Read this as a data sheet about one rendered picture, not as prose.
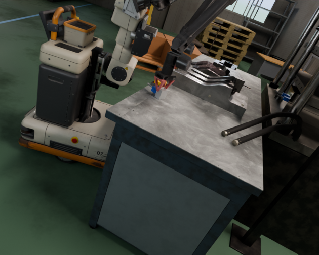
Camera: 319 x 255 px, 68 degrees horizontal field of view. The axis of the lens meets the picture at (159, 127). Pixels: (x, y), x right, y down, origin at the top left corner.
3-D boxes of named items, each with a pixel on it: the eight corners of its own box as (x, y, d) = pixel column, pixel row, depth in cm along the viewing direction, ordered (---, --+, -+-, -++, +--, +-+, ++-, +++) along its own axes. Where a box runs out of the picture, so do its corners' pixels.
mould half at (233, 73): (176, 72, 178) (182, 58, 173) (177, 63, 201) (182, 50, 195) (238, 94, 183) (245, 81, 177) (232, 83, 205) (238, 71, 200)
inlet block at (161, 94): (143, 87, 133) (146, 79, 130) (149, 87, 137) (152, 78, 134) (158, 99, 127) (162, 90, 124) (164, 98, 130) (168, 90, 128)
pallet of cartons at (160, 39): (185, 66, 514) (194, 43, 489) (197, 85, 436) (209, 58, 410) (120, 48, 472) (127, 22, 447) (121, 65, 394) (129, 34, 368)
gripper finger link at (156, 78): (167, 93, 128) (173, 77, 124) (158, 94, 123) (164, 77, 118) (159, 87, 131) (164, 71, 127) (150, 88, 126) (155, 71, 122)
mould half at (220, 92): (168, 83, 153) (175, 63, 146) (180, 75, 175) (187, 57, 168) (241, 117, 144) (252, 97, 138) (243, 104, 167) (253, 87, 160)
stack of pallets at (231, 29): (195, 52, 679) (209, 15, 629) (191, 44, 763) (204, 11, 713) (239, 68, 700) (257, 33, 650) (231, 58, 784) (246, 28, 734)
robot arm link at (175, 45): (178, 45, 124) (175, 37, 116) (198, 53, 121) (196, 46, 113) (167, 65, 124) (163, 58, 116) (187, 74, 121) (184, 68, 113)
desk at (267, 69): (295, 100, 584) (313, 76, 551) (250, 84, 569) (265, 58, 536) (285, 90, 640) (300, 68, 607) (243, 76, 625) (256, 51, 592)
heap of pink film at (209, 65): (194, 69, 179) (198, 59, 175) (193, 62, 195) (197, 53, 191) (226, 80, 182) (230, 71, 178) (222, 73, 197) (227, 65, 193)
